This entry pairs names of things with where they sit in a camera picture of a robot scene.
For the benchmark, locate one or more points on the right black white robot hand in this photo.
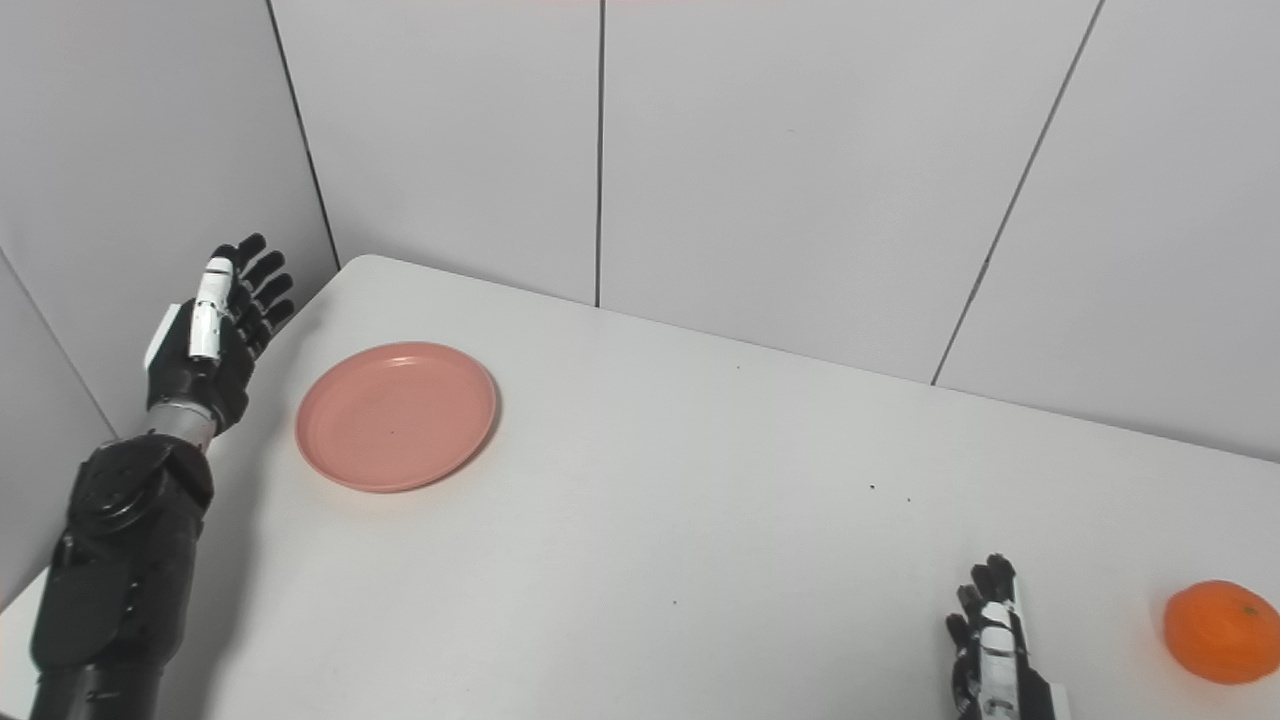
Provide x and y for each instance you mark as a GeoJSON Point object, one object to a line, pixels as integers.
{"type": "Point", "coordinates": [1000, 660]}

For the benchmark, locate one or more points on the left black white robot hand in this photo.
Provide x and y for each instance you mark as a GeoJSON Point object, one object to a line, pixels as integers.
{"type": "Point", "coordinates": [205, 365]}

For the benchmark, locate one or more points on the pink round plate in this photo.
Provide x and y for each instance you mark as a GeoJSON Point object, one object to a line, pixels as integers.
{"type": "Point", "coordinates": [396, 417]}

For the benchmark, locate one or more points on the orange fruit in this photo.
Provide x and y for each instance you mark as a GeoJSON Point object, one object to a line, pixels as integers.
{"type": "Point", "coordinates": [1222, 632]}

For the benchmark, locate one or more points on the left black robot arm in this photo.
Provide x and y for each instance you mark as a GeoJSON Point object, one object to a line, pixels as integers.
{"type": "Point", "coordinates": [120, 560]}

